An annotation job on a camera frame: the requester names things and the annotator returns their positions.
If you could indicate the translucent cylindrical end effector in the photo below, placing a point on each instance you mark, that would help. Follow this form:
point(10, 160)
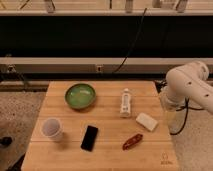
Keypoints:
point(169, 108)

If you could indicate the white plastic bottle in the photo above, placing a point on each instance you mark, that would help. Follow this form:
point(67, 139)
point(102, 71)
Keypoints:
point(125, 109)

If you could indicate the green ceramic bowl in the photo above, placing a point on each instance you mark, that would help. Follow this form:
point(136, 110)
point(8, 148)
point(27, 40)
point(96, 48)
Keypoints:
point(80, 96)

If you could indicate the white soap bar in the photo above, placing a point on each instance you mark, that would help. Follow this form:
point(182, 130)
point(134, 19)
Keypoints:
point(147, 121)

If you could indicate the black smartphone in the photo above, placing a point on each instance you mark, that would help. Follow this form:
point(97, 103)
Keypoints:
point(89, 138)

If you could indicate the brown wrapped snack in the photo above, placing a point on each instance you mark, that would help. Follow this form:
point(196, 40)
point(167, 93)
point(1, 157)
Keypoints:
point(132, 141)

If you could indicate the black object on floor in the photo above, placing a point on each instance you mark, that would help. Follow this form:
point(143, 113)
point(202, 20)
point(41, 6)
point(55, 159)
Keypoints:
point(5, 141)

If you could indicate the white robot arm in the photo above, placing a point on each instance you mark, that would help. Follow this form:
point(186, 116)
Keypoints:
point(186, 82)

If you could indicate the white paper cup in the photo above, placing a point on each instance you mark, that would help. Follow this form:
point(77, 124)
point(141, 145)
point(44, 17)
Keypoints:
point(52, 129)

